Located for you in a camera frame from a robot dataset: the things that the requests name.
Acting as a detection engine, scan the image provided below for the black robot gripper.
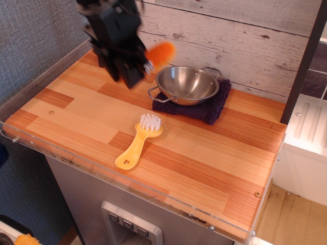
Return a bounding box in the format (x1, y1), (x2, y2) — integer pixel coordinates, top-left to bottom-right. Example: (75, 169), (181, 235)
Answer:
(82, 5), (146, 88)

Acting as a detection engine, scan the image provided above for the orange plush fish toy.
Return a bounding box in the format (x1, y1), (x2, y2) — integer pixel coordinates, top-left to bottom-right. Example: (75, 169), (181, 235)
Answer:
(120, 41), (177, 85)

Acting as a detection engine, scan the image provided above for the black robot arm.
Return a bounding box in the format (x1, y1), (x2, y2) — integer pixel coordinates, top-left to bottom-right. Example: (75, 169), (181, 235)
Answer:
(77, 1), (154, 88)

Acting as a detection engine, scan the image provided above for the yellow toy scrub brush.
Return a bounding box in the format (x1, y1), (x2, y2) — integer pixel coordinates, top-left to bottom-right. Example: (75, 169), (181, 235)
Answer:
(115, 114), (163, 170)

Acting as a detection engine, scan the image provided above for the dark purple folded cloth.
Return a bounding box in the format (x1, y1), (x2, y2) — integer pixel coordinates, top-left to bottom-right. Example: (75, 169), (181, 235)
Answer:
(152, 80), (231, 125)

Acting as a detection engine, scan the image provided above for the grey toy fridge dispenser panel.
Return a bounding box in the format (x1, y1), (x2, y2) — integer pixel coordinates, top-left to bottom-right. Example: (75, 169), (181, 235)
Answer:
(101, 201), (164, 244)

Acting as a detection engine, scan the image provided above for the orange object bottom left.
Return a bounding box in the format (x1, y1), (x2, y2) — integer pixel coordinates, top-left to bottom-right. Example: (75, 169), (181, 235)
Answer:
(14, 234), (40, 245)

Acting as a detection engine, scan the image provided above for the white toy sink counter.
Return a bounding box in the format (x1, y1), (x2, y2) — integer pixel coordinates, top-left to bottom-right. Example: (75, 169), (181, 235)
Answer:
(272, 94), (326, 205)

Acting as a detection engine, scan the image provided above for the small steel two-handled pot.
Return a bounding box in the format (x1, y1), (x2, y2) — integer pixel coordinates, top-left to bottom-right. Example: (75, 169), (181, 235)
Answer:
(148, 66), (222, 106)

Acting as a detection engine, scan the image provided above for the dark right shelf post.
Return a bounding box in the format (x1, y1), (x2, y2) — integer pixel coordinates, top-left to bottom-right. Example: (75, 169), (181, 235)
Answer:
(280, 0), (326, 125)

